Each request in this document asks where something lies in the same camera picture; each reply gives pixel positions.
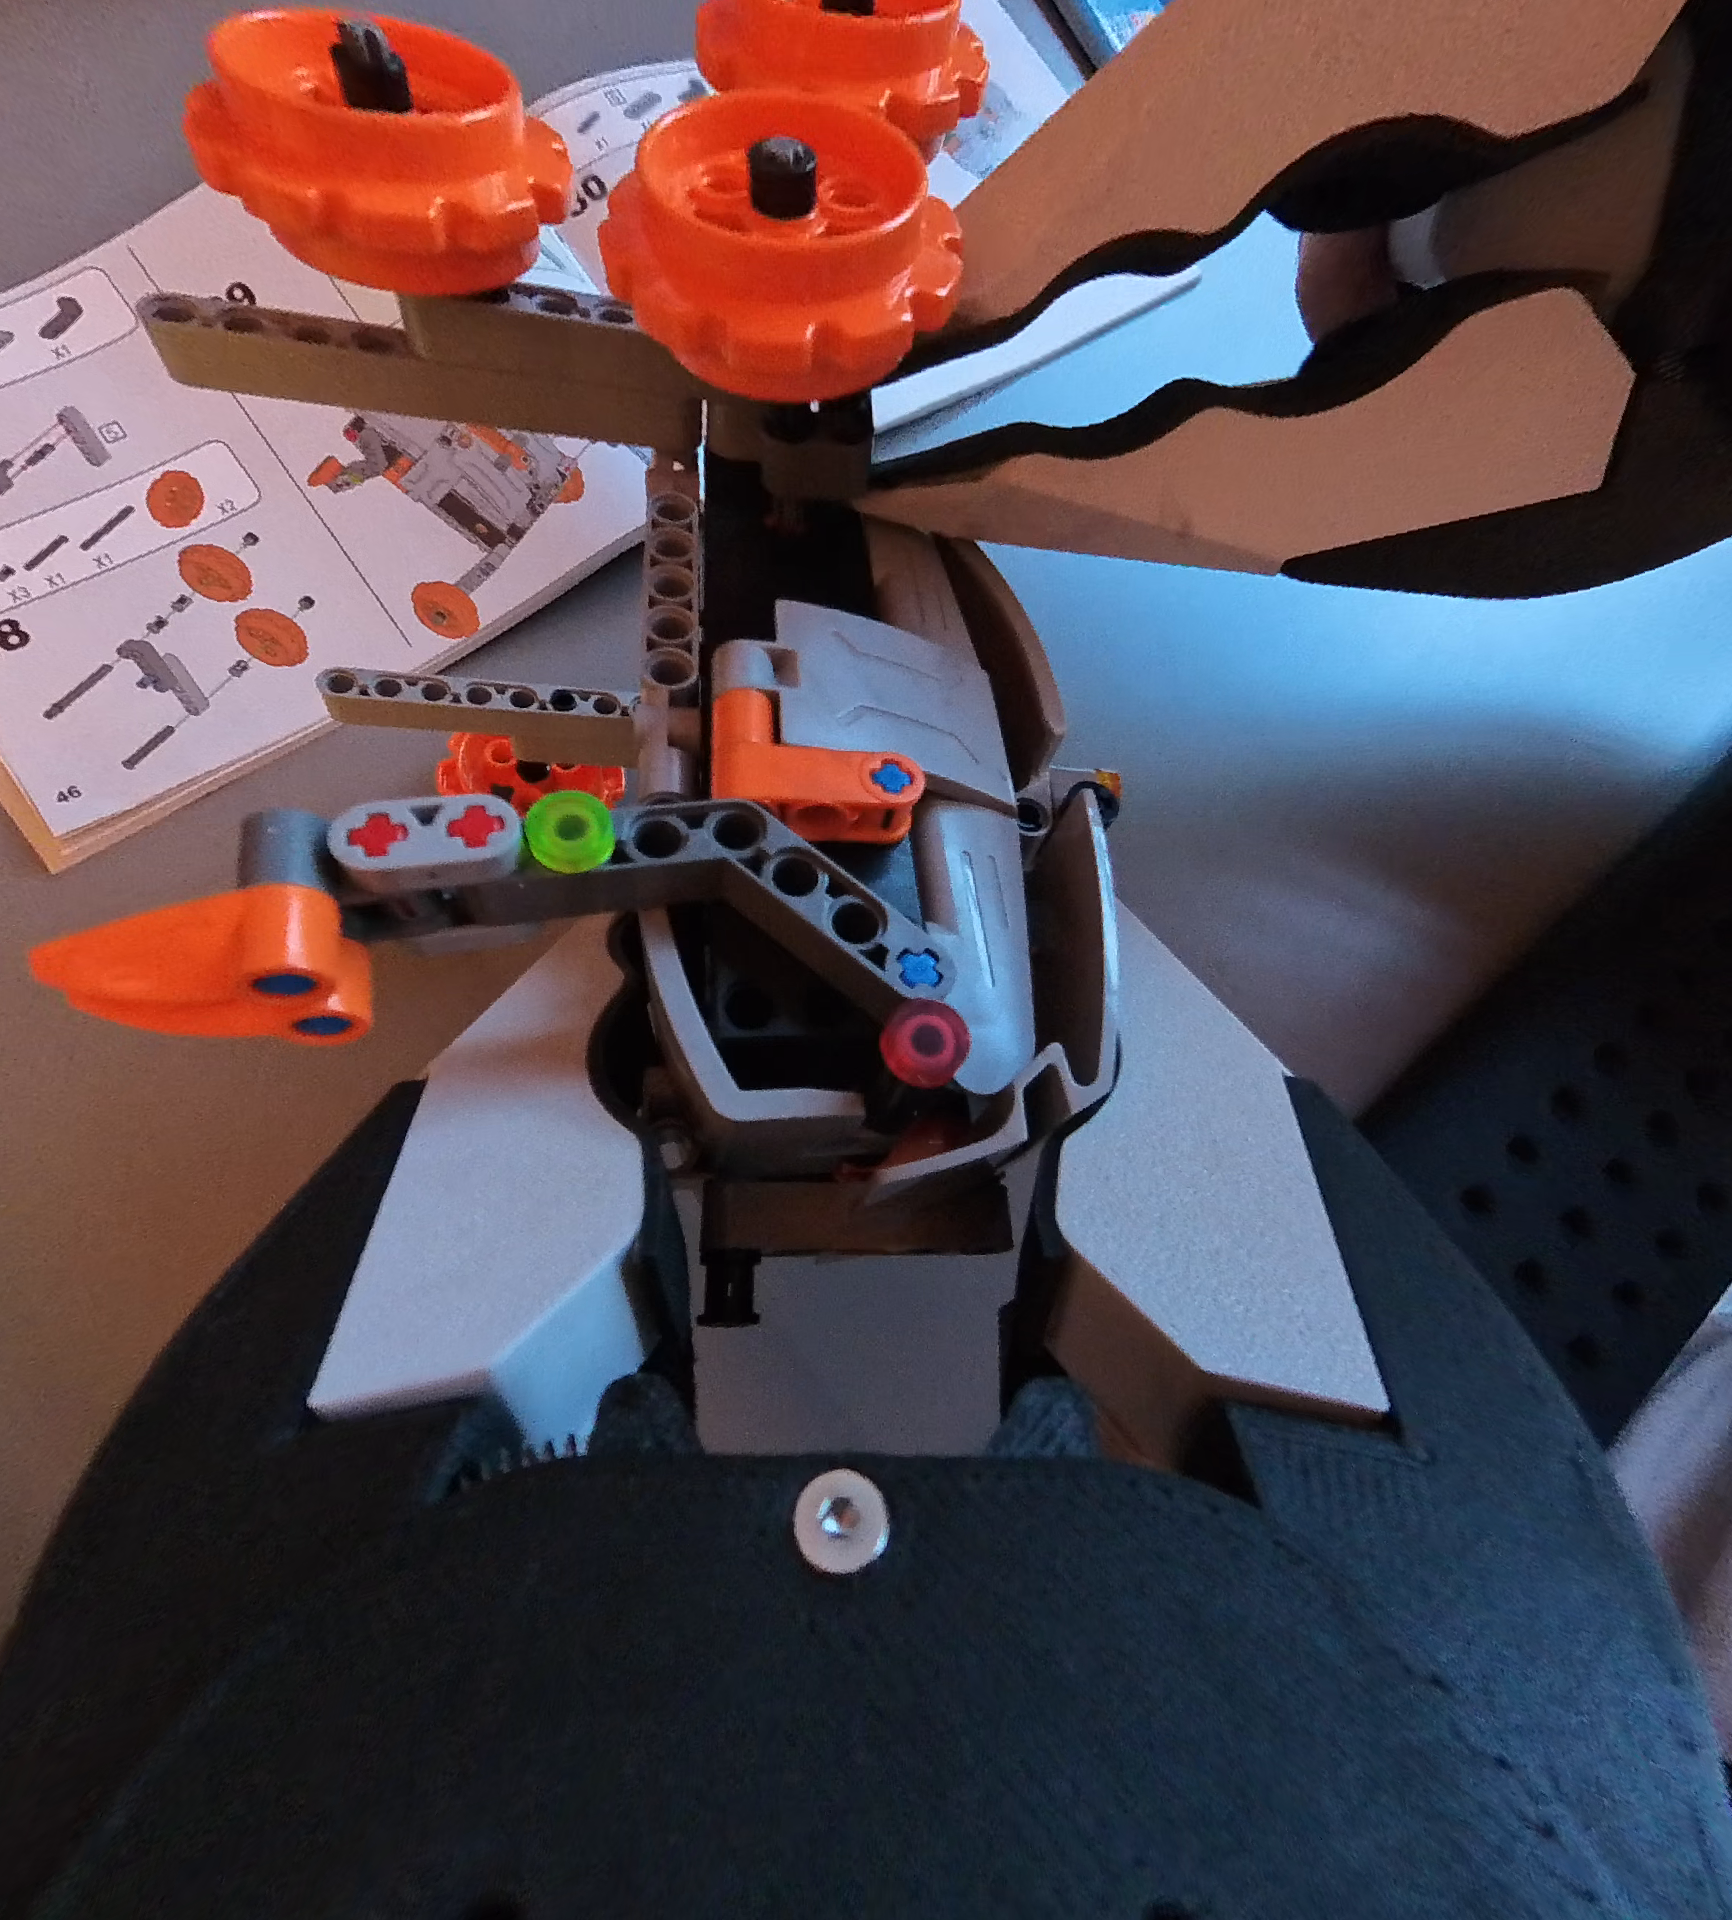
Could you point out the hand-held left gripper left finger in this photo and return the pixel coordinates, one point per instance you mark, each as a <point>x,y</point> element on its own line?
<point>491,1199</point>

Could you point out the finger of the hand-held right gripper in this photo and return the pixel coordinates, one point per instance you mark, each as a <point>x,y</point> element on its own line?
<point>1257,105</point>
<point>1405,434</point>

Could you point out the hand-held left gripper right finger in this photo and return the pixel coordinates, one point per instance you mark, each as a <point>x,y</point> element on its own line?
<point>1212,1199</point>

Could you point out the grey orange brick robot model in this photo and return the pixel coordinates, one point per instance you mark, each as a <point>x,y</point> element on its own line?
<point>836,705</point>

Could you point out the small blue booklet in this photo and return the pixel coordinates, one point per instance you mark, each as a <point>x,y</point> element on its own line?
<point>1115,22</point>

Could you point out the black perforated chair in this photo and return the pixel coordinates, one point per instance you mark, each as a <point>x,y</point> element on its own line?
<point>1585,1079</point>

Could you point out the open white instruction booklet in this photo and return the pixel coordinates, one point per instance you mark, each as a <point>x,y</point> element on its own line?
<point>56,496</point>

